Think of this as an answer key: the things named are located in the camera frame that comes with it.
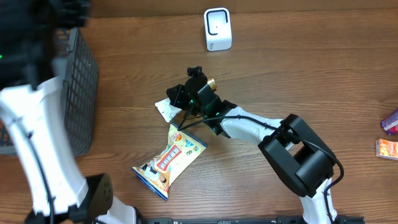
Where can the white barcode scanner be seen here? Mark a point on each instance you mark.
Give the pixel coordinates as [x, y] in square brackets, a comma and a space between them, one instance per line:
[218, 31]

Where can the cream snack bag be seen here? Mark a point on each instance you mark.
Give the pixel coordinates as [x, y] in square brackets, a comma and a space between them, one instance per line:
[160, 172]

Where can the white conditioner tube gold cap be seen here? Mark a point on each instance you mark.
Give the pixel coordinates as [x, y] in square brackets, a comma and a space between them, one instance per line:
[169, 112]

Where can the red purple liners pack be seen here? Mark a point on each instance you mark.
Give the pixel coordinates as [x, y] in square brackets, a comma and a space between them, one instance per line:
[389, 124]

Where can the grey plastic shopping basket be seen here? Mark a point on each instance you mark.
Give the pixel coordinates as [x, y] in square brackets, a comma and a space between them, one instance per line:
[78, 72]

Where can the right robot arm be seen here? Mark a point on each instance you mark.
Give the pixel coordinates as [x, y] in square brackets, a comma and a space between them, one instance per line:
[299, 157]

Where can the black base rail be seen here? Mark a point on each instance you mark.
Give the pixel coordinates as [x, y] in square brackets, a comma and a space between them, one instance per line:
[278, 220]

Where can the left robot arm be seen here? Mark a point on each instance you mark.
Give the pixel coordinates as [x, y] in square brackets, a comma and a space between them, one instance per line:
[31, 113]

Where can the orange snack packet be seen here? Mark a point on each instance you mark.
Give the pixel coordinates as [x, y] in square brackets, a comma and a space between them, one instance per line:
[386, 149]

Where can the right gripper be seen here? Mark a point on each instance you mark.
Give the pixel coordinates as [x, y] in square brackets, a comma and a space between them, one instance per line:
[172, 93]

